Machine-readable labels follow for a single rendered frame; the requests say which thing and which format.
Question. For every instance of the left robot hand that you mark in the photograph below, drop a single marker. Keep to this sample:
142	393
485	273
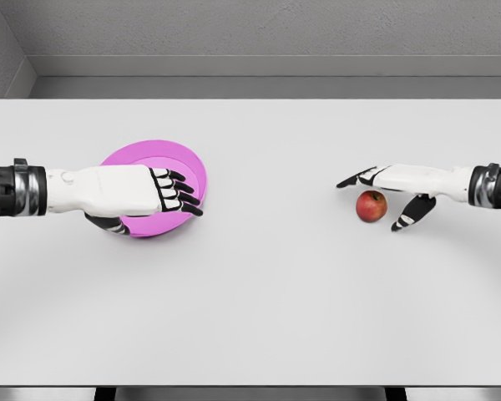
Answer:
121	190

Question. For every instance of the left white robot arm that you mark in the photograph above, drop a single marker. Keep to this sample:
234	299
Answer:
25	188

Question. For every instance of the pink round plate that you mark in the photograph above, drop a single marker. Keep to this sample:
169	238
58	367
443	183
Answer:
183	167

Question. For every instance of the red apple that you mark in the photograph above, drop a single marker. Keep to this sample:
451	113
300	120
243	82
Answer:
371	206

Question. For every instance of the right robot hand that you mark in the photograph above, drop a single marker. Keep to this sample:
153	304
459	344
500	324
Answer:
405	177

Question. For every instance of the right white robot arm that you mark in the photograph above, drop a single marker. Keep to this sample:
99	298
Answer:
484	186

